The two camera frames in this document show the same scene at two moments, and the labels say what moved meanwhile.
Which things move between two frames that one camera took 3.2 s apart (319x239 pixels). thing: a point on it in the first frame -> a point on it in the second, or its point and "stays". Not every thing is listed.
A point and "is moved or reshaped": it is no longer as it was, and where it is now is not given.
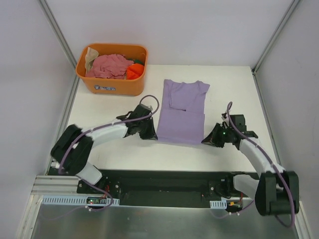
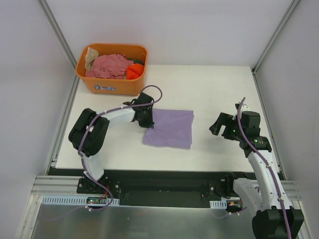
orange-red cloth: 134,71 stays
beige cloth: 90,54 stays
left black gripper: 145,126 -> 148,115
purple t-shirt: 182,117 is moved or reshaped
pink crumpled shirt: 108,66 stays
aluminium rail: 56,184 stays
